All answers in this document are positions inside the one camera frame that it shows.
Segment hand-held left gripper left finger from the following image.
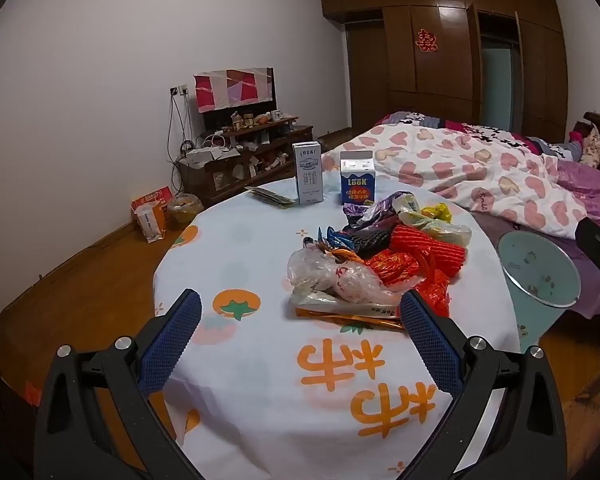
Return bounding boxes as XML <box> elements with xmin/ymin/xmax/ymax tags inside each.
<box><xmin>34</xmin><ymin>288</ymin><xmax>203</xmax><ymax>480</ymax></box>

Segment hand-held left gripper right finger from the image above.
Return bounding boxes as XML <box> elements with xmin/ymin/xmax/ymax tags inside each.
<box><xmin>399</xmin><ymin>290</ymin><xmax>568</xmax><ymax>480</ymax></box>

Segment red plastic bag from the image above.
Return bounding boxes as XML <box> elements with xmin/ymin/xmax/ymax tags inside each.
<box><xmin>412</xmin><ymin>255</ymin><xmax>453</xmax><ymax>318</ymax></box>

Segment pale green bin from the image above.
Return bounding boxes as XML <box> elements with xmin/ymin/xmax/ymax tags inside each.
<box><xmin>496</xmin><ymin>230</ymin><xmax>583</xmax><ymax>356</ymax></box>

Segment red orange foil wrapper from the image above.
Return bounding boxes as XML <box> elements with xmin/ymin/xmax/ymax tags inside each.
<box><xmin>362</xmin><ymin>251</ymin><xmax>421</xmax><ymax>286</ymax></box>

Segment orange packet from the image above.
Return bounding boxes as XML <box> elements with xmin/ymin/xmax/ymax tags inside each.
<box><xmin>292</xmin><ymin>292</ymin><xmax>406</xmax><ymax>333</ymax></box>

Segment red ridged wrapper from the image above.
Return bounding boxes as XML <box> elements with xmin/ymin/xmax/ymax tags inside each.
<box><xmin>389</xmin><ymin>225</ymin><xmax>468</xmax><ymax>278</ymax></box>

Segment black ridged wrapper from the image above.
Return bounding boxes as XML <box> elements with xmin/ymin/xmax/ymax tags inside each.
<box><xmin>342</xmin><ymin>220</ymin><xmax>398</xmax><ymax>257</ymax></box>

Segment clear plastic bag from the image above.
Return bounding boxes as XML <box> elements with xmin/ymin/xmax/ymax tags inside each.
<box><xmin>286</xmin><ymin>247</ymin><xmax>403</xmax><ymax>306</ymax></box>

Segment yellow wrapper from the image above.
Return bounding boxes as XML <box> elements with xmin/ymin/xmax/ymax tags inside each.
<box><xmin>420</xmin><ymin>202</ymin><xmax>453</xmax><ymax>223</ymax></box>

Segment blue and orange foil wrapper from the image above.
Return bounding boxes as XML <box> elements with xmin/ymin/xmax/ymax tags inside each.
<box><xmin>302</xmin><ymin>226</ymin><xmax>363</xmax><ymax>263</ymax></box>

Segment purple foil wrapper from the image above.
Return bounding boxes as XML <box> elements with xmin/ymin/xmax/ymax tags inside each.
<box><xmin>341</xmin><ymin>192</ymin><xmax>415</xmax><ymax>233</ymax></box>

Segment purple quilt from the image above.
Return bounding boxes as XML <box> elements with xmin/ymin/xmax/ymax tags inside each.
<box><xmin>550</xmin><ymin>157</ymin><xmax>600</xmax><ymax>241</ymax></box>

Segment floral pillow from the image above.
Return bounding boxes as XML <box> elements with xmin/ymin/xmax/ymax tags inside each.
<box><xmin>577</xmin><ymin>125</ymin><xmax>600</xmax><ymax>168</ymax></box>

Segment white paper bag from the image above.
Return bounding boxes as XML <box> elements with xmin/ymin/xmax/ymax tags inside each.
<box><xmin>135</xmin><ymin>201</ymin><xmax>167</xmax><ymax>244</ymax></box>

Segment clear bag of food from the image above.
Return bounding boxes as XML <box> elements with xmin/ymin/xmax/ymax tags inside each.
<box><xmin>166</xmin><ymin>192</ymin><xmax>204</xmax><ymax>231</ymax></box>

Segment fruit print tablecloth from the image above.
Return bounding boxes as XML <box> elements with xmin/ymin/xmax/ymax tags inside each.
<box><xmin>150</xmin><ymin>177</ymin><xmax>523</xmax><ymax>480</ymax></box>

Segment orange bags on floor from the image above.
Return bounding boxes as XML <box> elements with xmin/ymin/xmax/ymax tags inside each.
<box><xmin>131</xmin><ymin>186</ymin><xmax>175</xmax><ymax>223</ymax></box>

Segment heart print quilt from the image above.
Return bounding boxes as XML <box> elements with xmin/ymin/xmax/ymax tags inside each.
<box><xmin>340</xmin><ymin>122</ymin><xmax>588</xmax><ymax>241</ymax></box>

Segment blue and white carton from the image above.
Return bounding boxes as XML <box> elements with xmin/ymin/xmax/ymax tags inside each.
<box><xmin>339</xmin><ymin>150</ymin><xmax>378</xmax><ymax>207</ymax></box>

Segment flat green packet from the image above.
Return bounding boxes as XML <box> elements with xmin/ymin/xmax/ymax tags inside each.
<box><xmin>244</xmin><ymin>185</ymin><xmax>297</xmax><ymax>207</ymax></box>

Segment tall white milk carton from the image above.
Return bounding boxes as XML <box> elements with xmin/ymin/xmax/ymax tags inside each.
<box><xmin>292</xmin><ymin>141</ymin><xmax>325</xmax><ymax>206</ymax></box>

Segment dark wooden television stand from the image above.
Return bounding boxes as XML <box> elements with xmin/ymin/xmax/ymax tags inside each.
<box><xmin>177</xmin><ymin>115</ymin><xmax>315</xmax><ymax>208</ymax></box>

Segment television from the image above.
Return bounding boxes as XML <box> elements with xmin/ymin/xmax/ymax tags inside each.
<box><xmin>194</xmin><ymin>66</ymin><xmax>276</xmax><ymax>131</ymax></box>

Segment brown wooden wardrobe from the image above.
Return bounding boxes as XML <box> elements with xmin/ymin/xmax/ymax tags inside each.
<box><xmin>319</xmin><ymin>0</ymin><xmax>568</xmax><ymax>133</ymax></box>

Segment red and white cover cloth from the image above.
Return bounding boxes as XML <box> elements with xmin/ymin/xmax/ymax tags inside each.
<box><xmin>194</xmin><ymin>66</ymin><xmax>274</xmax><ymax>113</ymax></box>

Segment red paper decoration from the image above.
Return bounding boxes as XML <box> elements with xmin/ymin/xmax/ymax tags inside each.
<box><xmin>415</xmin><ymin>27</ymin><xmax>438</xmax><ymax>54</ymax></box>

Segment hanging cables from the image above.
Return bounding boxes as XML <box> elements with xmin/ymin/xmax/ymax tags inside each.
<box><xmin>167</xmin><ymin>92</ymin><xmax>191</xmax><ymax>196</ymax></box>

